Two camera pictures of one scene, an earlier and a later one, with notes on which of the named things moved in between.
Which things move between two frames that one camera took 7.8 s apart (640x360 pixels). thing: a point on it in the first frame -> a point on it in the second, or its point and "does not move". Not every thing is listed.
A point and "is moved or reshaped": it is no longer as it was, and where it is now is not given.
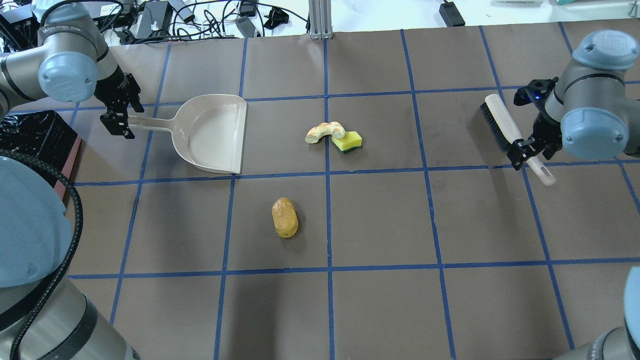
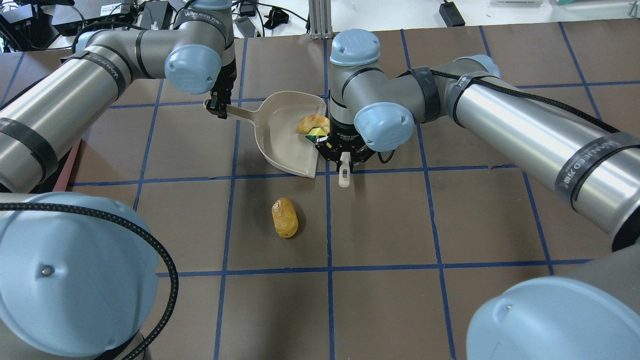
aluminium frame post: x=320 y=18 does not move
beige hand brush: x=507 y=132 is moved or reshaped
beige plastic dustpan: x=210 y=128 -> x=276 y=121
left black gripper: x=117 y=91 -> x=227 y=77
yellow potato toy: x=285 y=217 does not move
